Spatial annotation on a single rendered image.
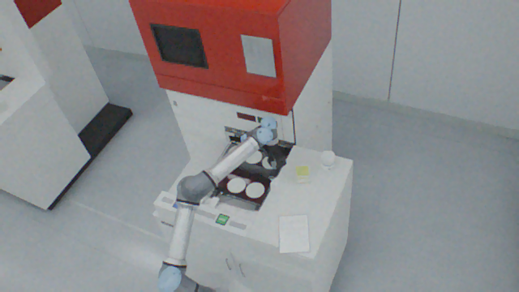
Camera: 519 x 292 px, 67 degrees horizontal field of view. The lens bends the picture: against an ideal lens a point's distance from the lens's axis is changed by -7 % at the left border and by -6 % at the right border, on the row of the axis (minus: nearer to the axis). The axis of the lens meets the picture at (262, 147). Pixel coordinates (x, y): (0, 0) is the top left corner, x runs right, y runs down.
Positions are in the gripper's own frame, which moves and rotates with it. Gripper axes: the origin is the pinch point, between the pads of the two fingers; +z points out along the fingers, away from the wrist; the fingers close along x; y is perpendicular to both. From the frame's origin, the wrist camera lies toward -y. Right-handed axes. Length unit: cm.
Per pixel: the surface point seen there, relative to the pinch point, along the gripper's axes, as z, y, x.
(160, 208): -3, 7, 66
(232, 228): -4.4, -24.6, 38.0
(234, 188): 1.6, 1.3, 25.5
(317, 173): -4.9, -18.5, -14.9
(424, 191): 92, -15, -115
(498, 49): 7, 13, -197
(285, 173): -4.9, -9.1, -0.5
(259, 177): 1.7, 0.8, 10.3
